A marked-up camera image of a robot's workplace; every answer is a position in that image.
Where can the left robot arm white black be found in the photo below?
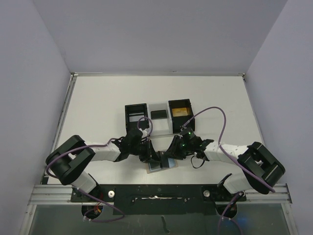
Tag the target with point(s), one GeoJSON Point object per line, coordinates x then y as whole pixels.
{"type": "Point", "coordinates": [68, 162]}

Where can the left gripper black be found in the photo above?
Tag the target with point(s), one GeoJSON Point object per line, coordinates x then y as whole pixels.
{"type": "Point", "coordinates": [150, 154]}

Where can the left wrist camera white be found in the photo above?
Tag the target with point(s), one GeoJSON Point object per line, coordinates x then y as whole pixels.
{"type": "Point", "coordinates": [145, 133]}

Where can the aluminium frame rail front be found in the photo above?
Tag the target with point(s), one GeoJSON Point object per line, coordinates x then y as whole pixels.
{"type": "Point", "coordinates": [66, 195]}

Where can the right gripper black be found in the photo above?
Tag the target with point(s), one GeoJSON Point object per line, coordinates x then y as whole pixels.
{"type": "Point", "coordinates": [174, 147]}

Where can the black card in tray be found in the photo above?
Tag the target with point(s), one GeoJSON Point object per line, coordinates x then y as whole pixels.
{"type": "Point", "coordinates": [159, 114]}

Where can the gold card in tray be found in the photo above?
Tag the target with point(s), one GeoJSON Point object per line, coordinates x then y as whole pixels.
{"type": "Point", "coordinates": [181, 112]}

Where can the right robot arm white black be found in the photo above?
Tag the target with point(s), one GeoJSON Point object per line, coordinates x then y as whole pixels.
{"type": "Point", "coordinates": [260, 169]}

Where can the black white card tray organizer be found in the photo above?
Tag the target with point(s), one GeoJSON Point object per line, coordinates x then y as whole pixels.
{"type": "Point", "coordinates": [139, 115]}

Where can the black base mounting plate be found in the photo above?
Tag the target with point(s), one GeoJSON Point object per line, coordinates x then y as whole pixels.
{"type": "Point", "coordinates": [163, 207]}

